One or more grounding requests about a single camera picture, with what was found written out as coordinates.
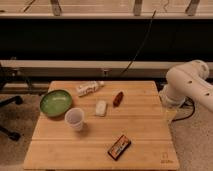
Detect black orange eraser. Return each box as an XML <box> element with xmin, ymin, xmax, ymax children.
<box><xmin>107</xmin><ymin>135</ymin><xmax>131</xmax><ymax>161</ymax></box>

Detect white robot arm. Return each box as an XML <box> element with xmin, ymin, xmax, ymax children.
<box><xmin>159</xmin><ymin>60</ymin><xmax>213</xmax><ymax>112</ymax></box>

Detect small red-brown object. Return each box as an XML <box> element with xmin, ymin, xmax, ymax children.
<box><xmin>113</xmin><ymin>92</ymin><xmax>124</xmax><ymax>107</ymax></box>

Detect clear plastic cup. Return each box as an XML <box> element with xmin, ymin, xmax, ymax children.
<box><xmin>64</xmin><ymin>108</ymin><xmax>84</xmax><ymax>131</ymax></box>

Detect green bowl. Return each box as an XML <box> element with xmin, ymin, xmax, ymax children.
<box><xmin>40</xmin><ymin>89</ymin><xmax>73</xmax><ymax>117</ymax></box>

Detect black office chair base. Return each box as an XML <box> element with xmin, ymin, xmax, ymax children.
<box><xmin>0</xmin><ymin>63</ymin><xmax>24</xmax><ymax>142</ymax></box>

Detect black hanging cable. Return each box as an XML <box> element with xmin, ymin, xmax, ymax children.
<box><xmin>120</xmin><ymin>9</ymin><xmax>157</xmax><ymax>76</ymax></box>

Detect black floor cable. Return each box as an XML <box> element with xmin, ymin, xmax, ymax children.
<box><xmin>172</xmin><ymin>97</ymin><xmax>196</xmax><ymax>123</ymax></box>

